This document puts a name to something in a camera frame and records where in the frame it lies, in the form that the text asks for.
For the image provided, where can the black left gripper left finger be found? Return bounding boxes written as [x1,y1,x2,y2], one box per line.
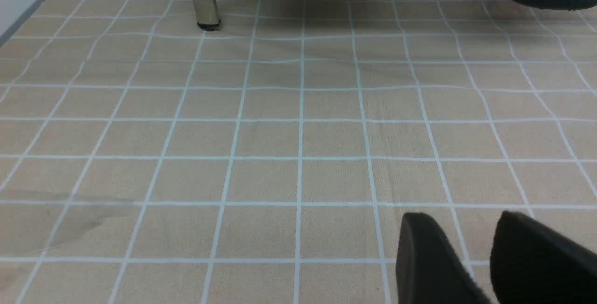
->
[395,213,491,304]

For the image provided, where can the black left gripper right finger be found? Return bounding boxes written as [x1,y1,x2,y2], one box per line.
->
[490,211,597,304]

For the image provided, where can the beige checkered floor mat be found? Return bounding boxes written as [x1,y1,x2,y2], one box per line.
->
[0,0,596,304]

